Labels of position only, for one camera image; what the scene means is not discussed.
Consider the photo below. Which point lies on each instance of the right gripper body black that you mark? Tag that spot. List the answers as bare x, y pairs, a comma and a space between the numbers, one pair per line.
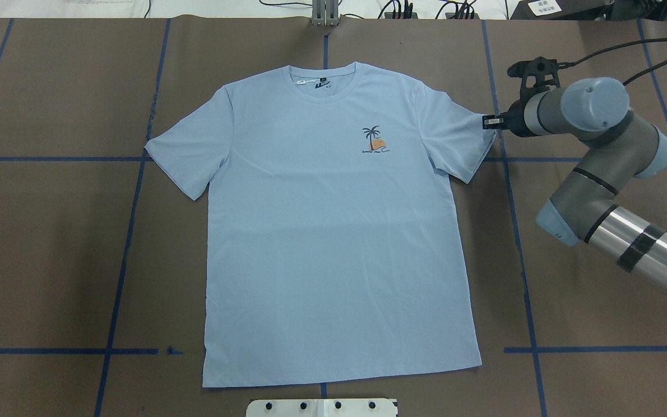
515, 118

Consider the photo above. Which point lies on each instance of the light blue t-shirt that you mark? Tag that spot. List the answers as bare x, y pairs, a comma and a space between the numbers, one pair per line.
333, 245

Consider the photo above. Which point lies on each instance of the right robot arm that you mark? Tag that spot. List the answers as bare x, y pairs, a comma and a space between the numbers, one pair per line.
621, 145

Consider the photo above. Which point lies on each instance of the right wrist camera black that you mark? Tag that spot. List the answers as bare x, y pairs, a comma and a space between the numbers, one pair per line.
537, 76

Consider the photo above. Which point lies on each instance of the aluminium frame post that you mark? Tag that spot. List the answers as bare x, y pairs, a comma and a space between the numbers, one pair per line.
325, 13

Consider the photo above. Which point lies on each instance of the white camera pillar with base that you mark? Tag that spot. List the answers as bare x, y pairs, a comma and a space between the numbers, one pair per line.
324, 407

